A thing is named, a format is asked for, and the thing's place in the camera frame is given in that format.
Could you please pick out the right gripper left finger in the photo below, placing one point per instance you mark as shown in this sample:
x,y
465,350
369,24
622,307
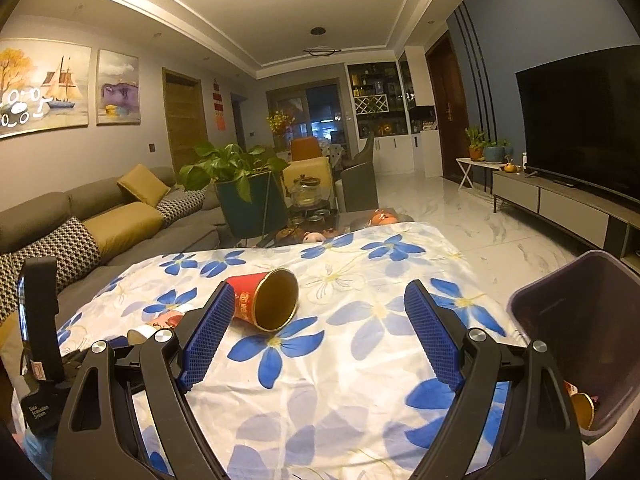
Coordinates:
x,y
99,436

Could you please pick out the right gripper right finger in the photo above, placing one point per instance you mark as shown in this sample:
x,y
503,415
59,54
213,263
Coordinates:
x,y
538,435

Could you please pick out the red gold paper cup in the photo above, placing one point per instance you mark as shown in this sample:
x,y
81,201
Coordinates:
x,y
266,300

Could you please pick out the dark grey trash bin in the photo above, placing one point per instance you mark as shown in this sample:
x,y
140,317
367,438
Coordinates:
x,y
587,313

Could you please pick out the yellow long cushion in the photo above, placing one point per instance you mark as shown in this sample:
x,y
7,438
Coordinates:
x,y
119,229

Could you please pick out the houndstooth cushion far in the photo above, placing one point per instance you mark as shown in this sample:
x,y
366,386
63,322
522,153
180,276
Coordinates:
x,y
179,204

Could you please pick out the floral blue white tablecloth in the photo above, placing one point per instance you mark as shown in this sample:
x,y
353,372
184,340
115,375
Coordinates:
x,y
344,391

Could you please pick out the grey tv cabinet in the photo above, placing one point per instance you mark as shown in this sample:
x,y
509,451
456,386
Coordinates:
x,y
596,221

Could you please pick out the yellow square cushion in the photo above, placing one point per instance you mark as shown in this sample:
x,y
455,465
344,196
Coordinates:
x,y
145,186

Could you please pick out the potted plant teal pot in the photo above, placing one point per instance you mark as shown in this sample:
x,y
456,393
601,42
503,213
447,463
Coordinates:
x,y
247,183

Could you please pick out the purple landscape painting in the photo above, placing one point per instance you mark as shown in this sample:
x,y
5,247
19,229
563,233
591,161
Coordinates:
x,y
117,89

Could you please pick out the sailboat painting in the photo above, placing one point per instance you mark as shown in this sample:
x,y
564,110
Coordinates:
x,y
44,85

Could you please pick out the grey armchair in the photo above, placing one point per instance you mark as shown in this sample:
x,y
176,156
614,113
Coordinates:
x,y
358,187

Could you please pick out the glass teapot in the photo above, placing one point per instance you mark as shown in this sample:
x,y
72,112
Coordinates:
x,y
306,191

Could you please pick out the large black television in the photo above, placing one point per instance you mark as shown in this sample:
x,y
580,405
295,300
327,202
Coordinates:
x,y
581,119

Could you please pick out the wooden door left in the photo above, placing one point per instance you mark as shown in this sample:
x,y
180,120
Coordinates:
x,y
185,117

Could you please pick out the dark wooden door right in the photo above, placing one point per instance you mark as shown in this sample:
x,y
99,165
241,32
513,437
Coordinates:
x,y
450,105

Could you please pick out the display cabinet with shelves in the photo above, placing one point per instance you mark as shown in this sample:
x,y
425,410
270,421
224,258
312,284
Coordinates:
x,y
394,108

